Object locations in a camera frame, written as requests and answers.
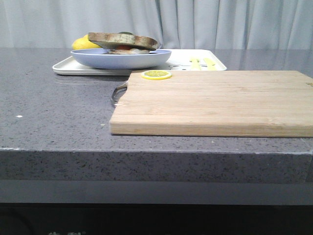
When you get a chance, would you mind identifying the metal cutting board handle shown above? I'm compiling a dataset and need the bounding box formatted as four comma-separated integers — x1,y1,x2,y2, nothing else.
111,81,128,107

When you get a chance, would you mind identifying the fried egg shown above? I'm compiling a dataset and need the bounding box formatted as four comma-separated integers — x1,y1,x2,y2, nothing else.
115,45,150,55

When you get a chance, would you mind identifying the white rectangular tray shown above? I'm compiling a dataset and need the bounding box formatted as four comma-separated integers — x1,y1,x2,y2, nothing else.
52,49,226,76

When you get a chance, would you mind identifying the front yellow lemon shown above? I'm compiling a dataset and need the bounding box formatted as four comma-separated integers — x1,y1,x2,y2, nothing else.
72,34,101,50

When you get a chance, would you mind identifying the white curtain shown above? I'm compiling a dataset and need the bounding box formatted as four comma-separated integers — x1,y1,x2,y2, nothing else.
0,0,313,49

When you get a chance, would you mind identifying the light blue round plate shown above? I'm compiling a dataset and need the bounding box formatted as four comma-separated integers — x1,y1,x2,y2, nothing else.
71,48,172,70

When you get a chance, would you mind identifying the yellow lemon slice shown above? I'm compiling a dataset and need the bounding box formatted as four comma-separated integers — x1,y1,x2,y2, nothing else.
141,70,172,80

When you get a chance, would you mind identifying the bread slice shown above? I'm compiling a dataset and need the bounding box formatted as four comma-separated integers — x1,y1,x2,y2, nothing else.
88,32,158,50
108,50,122,54

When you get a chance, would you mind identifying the wooden cutting board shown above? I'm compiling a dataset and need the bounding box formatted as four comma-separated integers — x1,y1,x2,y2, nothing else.
110,70,313,138

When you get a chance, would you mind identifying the green lime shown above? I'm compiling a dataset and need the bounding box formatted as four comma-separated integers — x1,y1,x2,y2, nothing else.
119,31,133,35

